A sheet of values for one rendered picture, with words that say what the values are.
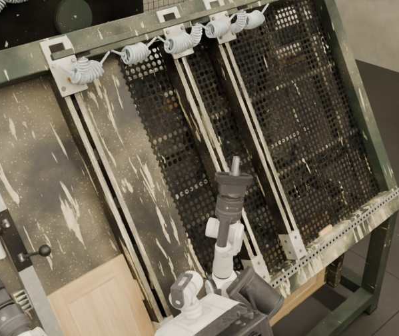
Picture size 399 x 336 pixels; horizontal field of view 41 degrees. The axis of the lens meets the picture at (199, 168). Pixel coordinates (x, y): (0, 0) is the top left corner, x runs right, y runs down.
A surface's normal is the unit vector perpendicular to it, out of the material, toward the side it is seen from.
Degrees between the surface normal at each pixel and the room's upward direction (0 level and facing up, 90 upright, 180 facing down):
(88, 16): 90
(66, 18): 90
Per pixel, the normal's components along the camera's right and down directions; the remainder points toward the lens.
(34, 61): 0.56, -0.10
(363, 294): -0.03, -0.84
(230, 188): 0.16, 0.33
